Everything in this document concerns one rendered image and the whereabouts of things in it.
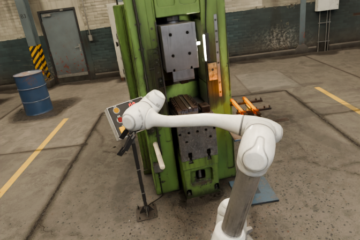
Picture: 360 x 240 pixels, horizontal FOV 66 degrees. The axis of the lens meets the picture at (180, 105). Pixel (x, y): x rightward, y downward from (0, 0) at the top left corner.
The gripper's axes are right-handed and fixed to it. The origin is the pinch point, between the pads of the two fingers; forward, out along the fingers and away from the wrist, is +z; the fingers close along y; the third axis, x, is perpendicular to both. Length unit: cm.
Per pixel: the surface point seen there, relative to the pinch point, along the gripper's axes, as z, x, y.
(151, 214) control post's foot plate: 108, -86, 43
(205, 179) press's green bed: 63, -126, 68
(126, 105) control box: 25, -11, 76
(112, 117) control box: 33, -4, 64
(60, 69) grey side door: 396, 54, 652
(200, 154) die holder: 38, -101, 72
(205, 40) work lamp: -47, -51, 120
